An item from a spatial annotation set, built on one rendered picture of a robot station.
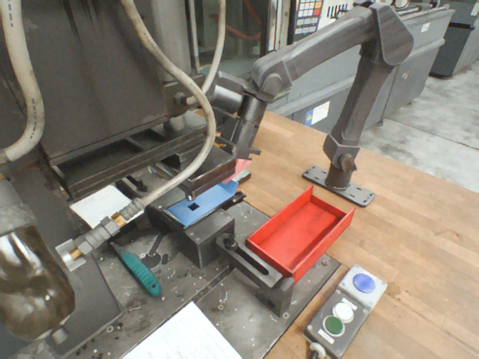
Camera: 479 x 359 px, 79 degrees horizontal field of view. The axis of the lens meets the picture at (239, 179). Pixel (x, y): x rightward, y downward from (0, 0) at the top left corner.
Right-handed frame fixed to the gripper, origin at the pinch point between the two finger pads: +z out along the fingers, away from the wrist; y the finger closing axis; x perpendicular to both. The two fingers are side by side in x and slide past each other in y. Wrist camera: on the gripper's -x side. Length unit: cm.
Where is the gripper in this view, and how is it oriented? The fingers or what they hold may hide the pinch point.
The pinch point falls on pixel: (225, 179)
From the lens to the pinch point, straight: 68.0
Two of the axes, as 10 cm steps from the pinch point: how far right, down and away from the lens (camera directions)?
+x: 7.1, 4.3, -5.5
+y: -6.1, -0.1, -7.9
